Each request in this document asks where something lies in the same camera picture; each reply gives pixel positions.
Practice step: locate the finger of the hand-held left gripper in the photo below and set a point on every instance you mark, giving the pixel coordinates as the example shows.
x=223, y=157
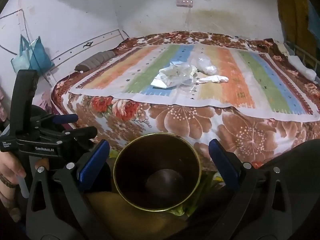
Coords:
x=66, y=118
x=85, y=132

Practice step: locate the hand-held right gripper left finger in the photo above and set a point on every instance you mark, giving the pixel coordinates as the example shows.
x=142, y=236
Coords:
x=93, y=165

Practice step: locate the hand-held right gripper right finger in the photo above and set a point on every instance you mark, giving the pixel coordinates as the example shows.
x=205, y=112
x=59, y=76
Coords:
x=223, y=163

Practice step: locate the dark bin with gold rim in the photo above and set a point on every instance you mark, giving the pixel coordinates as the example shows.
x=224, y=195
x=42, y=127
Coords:
x=140, y=160

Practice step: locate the white tissue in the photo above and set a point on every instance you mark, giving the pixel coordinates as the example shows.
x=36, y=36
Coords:
x=212, y=79

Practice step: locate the white cloth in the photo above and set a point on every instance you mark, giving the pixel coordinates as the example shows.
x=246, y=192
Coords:
x=162, y=81

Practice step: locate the clear plastic bag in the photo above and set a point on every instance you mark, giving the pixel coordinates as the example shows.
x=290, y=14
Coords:
x=206, y=66

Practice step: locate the yellow printed clear wrapper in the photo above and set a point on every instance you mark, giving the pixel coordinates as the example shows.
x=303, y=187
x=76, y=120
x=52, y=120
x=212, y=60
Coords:
x=181, y=72

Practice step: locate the person's left hand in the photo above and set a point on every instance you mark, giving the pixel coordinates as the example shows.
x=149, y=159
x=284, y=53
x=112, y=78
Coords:
x=10, y=165

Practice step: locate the pink cloth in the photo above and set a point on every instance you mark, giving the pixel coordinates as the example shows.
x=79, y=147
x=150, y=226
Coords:
x=45, y=102

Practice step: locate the blue tote bag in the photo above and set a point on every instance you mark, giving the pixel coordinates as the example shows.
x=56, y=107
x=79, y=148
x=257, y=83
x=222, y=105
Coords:
x=35, y=55

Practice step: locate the brown floral blanket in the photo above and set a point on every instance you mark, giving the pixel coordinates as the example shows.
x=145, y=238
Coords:
x=175, y=122

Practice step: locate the grey bolster pillow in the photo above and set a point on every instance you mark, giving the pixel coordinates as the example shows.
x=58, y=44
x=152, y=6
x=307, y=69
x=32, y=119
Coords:
x=95, y=60

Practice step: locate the striped pastel mat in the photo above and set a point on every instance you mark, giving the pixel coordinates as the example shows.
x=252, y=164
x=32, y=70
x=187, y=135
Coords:
x=250, y=85

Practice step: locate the white pillow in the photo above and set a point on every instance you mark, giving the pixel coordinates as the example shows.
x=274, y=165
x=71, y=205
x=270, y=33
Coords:
x=302, y=67

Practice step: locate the white power strip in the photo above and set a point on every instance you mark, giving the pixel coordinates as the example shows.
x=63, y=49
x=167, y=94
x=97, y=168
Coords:
x=185, y=3

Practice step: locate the yellow hanging cloth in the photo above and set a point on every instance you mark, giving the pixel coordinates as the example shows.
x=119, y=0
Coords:
x=292, y=12

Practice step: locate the blue dotted cloth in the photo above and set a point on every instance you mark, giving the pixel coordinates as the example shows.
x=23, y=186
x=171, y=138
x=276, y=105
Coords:
x=315, y=20

